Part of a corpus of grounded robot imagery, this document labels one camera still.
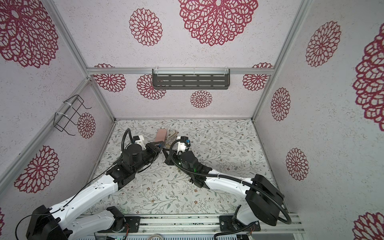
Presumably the pink rectangular case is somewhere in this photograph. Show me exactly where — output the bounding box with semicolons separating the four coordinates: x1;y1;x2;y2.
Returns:
155;129;168;142

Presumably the dark grey wall shelf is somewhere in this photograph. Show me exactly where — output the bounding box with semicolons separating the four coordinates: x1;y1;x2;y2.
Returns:
152;69;231;90

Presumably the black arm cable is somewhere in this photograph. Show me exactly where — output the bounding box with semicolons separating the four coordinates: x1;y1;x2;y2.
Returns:
168;139;292;240
14;128;136;240

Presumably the patterned cream pouch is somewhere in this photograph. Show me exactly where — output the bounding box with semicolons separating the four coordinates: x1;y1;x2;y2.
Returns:
166;130;179;148

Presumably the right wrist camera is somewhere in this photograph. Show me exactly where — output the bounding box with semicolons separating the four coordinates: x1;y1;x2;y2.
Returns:
177;136;191;155

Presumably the black wire wall rack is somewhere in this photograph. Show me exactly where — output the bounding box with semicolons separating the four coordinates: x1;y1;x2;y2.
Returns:
53;95;91;136

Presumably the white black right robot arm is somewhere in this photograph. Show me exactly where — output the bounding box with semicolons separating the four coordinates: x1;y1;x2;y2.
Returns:
163;149;284;226

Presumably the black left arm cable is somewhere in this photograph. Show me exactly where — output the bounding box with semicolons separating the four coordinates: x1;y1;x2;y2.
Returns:
14;128;136;240

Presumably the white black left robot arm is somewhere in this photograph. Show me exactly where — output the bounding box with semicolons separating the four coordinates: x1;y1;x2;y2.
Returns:
26;141;165;240

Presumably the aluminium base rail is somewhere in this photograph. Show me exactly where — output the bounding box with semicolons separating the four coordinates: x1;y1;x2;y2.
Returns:
90;214;305;240

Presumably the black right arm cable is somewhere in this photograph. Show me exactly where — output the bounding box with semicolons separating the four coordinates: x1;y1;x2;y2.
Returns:
168;139;292;240

